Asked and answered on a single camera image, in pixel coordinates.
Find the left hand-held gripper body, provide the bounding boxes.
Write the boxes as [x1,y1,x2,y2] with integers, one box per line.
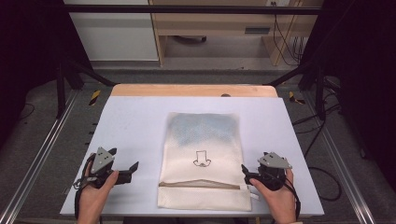
[85,147,133,189]

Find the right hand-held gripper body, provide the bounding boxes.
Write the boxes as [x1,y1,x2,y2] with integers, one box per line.
[248,151,293,191]

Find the white cloth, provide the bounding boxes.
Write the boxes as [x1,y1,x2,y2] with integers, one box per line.
[157,111,260,213]

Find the person's right hand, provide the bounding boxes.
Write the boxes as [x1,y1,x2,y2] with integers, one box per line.
[249,168,297,217]

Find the person's left hand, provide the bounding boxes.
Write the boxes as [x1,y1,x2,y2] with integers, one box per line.
[78,161,120,217]

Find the white table mat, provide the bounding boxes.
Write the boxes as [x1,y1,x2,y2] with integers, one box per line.
[59,95,325,217]

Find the yellow black tape strip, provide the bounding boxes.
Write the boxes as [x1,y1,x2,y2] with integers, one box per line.
[288,91,306,105]
[88,89,102,106]

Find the black metal stand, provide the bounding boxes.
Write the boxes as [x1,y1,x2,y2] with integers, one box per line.
[266,58,328,121]
[55,58,117,119]

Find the white cabinet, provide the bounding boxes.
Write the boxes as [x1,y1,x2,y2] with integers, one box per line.
[63,0,160,62]

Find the black curtain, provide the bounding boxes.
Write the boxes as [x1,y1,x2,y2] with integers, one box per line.
[0,0,92,148]
[301,0,396,190]

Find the light wooden desk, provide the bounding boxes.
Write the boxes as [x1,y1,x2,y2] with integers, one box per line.
[148,0,325,67]

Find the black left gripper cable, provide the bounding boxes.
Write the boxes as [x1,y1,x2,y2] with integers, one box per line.
[72,153,98,220]

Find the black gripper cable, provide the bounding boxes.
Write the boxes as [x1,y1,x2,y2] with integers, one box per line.
[281,176,303,224]
[72,153,98,220]

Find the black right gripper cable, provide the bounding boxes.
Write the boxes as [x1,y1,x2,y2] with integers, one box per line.
[281,176,303,224]

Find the aluminium floor rail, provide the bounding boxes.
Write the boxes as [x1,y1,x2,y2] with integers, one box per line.
[0,90,79,224]
[302,91,376,224]

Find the thin black floor cable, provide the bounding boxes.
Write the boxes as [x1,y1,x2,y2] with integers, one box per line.
[18,102,36,123]

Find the black desk cables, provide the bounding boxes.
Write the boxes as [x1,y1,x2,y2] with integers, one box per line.
[271,1,305,67]

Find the black horizontal frame bar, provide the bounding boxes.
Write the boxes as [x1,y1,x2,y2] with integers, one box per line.
[62,4,323,16]

